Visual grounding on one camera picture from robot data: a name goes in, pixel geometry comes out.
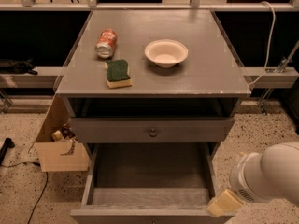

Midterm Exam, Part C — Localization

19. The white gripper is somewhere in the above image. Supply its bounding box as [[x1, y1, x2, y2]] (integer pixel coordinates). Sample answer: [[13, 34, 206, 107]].
[[206, 153, 265, 217]]

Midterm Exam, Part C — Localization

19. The grey drawer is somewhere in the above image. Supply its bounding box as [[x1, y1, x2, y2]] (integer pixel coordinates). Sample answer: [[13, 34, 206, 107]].
[[70, 118, 235, 143], [71, 143, 234, 224]]

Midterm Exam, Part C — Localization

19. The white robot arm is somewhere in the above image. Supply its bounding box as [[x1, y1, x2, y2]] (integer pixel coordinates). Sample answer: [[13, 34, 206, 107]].
[[206, 142, 299, 217]]

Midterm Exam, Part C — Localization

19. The grey wooden drawer cabinet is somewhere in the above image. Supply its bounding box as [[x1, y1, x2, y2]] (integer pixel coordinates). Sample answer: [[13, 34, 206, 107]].
[[53, 8, 252, 161]]

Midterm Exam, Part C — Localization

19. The grey top drawer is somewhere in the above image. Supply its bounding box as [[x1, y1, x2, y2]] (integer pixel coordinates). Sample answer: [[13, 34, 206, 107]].
[[70, 118, 235, 143]]

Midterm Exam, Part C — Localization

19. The white paper bowl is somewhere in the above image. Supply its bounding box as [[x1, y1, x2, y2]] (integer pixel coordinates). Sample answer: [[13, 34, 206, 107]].
[[144, 39, 189, 68]]

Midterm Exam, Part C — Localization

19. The green yellow sponge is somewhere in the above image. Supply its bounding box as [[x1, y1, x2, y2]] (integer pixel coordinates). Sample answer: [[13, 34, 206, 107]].
[[105, 59, 132, 89]]

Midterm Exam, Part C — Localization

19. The cardboard box with items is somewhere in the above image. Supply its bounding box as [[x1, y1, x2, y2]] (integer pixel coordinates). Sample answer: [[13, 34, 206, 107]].
[[35, 96, 90, 172]]

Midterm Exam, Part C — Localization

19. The orange soda can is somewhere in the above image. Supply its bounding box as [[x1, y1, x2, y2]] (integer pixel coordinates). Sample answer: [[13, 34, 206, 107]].
[[95, 29, 118, 59]]

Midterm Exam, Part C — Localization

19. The black cylinder on floor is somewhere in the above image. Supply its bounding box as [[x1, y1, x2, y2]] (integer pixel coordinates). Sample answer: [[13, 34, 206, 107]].
[[0, 138, 15, 165]]

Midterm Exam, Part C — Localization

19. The black object on shelf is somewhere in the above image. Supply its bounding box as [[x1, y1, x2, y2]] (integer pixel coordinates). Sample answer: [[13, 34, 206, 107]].
[[0, 59, 38, 76]]

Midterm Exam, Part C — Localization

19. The metal bracket right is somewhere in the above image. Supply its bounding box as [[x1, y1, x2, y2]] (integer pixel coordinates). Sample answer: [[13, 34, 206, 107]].
[[256, 40, 299, 115]]

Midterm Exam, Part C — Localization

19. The white hanging cable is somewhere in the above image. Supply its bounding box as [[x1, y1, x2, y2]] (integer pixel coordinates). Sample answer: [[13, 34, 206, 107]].
[[248, 0, 278, 87]]

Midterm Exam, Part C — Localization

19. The black floor cable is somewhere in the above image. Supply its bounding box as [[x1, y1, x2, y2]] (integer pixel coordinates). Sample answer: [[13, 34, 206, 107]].
[[0, 161, 50, 224]]

